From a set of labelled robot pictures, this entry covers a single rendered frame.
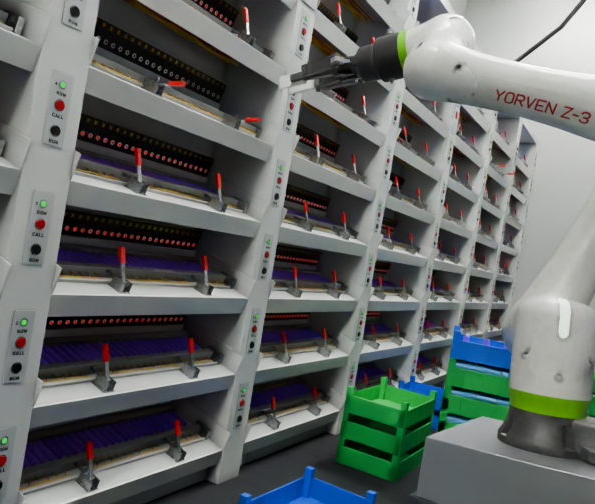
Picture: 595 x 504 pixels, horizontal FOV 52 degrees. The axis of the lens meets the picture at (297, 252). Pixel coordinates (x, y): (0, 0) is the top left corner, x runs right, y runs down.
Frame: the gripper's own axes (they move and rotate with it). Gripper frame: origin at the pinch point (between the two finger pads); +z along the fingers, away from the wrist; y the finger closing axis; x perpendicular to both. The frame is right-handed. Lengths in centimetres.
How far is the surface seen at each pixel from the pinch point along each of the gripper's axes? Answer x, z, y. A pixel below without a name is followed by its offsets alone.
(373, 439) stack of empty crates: 90, 12, -60
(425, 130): -33, 21, -154
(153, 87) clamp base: 6.9, 15.9, 29.0
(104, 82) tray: 10.2, 15.4, 41.8
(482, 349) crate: 63, -22, -64
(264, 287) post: 44, 24, -21
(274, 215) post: 25.5, 19.9, -20.3
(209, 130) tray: 10.8, 16.6, 10.8
